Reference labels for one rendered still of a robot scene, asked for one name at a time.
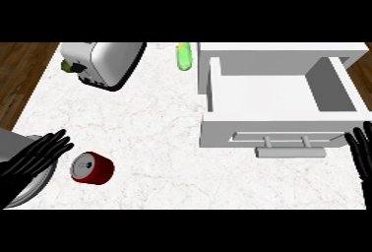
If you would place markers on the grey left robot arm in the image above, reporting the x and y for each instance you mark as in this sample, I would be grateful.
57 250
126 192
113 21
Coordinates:
12 144

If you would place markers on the white toaster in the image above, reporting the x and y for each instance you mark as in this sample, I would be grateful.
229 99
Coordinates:
107 64

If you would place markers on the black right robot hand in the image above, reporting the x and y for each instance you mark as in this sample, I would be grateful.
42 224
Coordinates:
362 153

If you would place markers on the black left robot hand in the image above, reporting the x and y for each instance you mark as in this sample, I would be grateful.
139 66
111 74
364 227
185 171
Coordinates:
34 155

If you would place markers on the white drawer front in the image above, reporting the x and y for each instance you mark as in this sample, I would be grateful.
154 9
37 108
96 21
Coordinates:
285 134

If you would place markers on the white open drawer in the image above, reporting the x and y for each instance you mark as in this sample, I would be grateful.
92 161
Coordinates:
278 95

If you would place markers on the red can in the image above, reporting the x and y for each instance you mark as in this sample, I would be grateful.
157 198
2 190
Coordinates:
93 167

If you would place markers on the green bottle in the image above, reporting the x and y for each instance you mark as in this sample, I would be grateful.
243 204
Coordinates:
183 56

